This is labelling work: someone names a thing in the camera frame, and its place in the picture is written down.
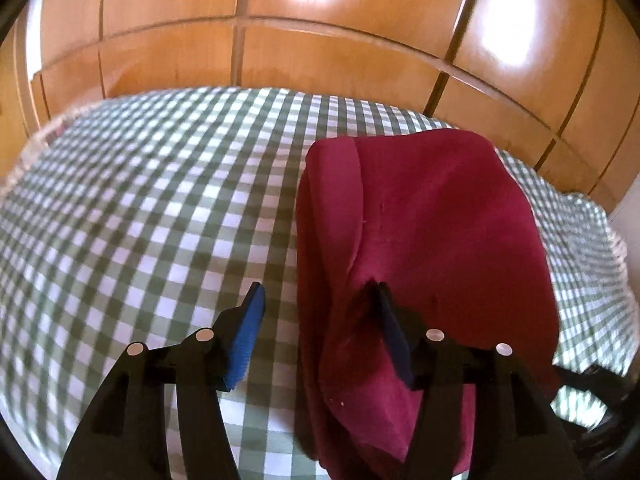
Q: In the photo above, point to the wooden wardrobe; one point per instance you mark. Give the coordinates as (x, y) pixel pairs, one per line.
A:
(325, 50)

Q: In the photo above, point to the dark red embroidered sweater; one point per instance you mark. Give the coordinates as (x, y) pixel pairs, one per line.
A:
(430, 220)

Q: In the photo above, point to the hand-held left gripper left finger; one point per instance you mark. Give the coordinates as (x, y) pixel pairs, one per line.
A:
(247, 340)

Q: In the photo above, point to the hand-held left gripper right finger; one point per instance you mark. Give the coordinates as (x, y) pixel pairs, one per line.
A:
(400, 345)

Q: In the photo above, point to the green white checked blanket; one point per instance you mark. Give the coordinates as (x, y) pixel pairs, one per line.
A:
(150, 210)

